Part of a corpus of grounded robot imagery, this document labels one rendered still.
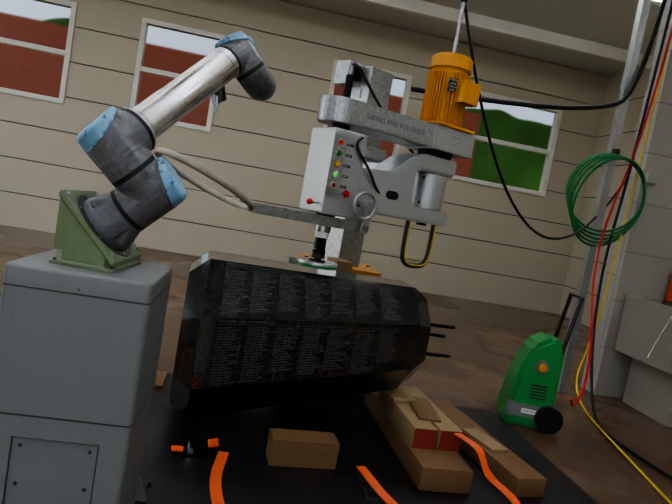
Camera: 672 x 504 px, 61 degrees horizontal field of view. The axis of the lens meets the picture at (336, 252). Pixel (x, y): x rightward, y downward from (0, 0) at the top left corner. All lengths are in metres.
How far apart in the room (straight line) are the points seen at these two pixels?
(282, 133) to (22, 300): 7.36
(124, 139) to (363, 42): 7.68
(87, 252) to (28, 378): 0.38
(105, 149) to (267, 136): 7.18
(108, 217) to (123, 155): 0.19
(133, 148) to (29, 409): 0.80
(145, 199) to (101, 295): 0.31
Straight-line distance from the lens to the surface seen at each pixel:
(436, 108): 3.24
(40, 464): 1.93
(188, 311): 2.64
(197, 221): 8.91
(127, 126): 1.80
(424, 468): 2.64
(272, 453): 2.58
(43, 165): 9.39
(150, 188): 1.78
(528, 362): 3.80
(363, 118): 2.85
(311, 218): 2.77
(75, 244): 1.82
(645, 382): 5.10
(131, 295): 1.71
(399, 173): 3.02
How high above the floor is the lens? 1.17
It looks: 5 degrees down
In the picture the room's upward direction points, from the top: 10 degrees clockwise
